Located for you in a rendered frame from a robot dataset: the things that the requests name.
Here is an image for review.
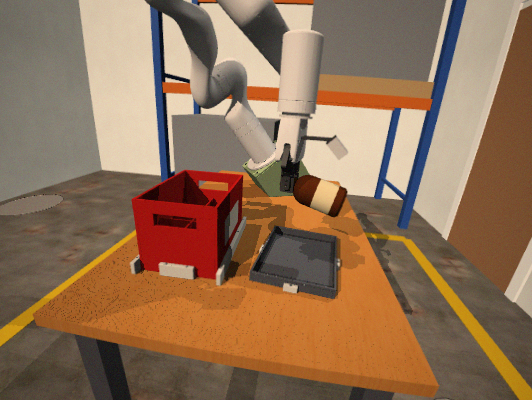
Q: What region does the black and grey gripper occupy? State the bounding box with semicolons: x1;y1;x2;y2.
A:
275;114;313;193

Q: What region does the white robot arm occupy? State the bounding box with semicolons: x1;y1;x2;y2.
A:
145;0;348;170

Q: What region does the red crate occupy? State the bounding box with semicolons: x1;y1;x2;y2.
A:
132;170;243;279

